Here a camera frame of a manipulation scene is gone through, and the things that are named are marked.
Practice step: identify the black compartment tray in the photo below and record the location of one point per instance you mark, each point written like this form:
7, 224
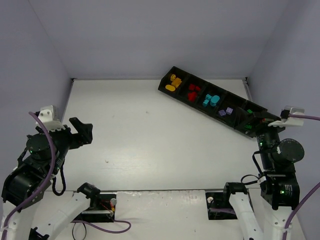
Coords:
227, 98

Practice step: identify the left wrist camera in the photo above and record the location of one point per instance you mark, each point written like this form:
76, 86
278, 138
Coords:
48, 116

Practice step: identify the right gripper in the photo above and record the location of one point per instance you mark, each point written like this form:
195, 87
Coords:
264, 128

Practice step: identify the lilac square brick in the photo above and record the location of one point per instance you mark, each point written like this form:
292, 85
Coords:
229, 111

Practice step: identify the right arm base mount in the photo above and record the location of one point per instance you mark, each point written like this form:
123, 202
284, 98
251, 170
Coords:
218, 208

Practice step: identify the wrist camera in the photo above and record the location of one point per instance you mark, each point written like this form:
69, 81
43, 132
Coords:
48, 116
289, 117

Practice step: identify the red two-stud brick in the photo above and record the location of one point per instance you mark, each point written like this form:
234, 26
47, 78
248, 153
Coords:
192, 96

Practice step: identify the yellow oval butterfly brick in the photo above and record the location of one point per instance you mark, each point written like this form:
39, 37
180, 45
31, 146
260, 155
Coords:
170, 88

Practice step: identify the teal two-stud brick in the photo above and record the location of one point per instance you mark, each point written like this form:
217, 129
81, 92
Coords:
208, 97

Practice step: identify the teal small brick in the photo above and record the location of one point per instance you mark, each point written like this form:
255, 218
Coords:
205, 103

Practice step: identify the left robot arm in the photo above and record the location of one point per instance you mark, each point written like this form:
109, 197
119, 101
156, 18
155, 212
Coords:
25, 187

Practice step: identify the lilac small brick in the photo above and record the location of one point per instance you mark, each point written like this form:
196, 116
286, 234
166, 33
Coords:
222, 113

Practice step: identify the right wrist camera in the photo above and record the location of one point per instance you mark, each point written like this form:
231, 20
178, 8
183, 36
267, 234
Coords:
289, 117

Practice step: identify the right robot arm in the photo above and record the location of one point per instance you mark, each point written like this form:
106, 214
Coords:
277, 180

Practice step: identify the teal oval flower brick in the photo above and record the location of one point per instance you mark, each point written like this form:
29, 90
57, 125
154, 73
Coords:
214, 100

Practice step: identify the yellow small brick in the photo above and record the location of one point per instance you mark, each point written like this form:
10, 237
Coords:
172, 77

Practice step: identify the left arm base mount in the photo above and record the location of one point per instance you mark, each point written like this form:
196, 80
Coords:
102, 212

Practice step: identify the yellow printed brick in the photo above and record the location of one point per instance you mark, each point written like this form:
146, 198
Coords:
176, 82

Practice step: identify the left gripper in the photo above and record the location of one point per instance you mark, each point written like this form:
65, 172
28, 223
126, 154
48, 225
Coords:
72, 136

